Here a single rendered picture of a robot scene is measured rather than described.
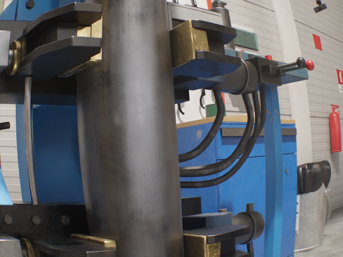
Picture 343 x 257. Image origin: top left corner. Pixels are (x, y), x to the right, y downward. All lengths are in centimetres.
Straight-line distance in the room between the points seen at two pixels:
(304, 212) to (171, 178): 230
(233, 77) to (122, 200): 59
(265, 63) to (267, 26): 345
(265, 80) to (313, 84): 400
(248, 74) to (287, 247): 165
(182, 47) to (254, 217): 61
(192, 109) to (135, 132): 292
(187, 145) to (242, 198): 40
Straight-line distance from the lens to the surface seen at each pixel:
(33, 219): 116
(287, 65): 152
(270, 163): 206
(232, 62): 115
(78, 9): 93
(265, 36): 494
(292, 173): 293
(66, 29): 98
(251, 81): 153
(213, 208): 247
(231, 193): 249
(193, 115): 394
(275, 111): 207
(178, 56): 114
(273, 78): 162
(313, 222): 334
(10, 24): 122
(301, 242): 334
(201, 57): 109
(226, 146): 247
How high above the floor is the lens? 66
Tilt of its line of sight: 6 degrees up
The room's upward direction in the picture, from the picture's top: 4 degrees counter-clockwise
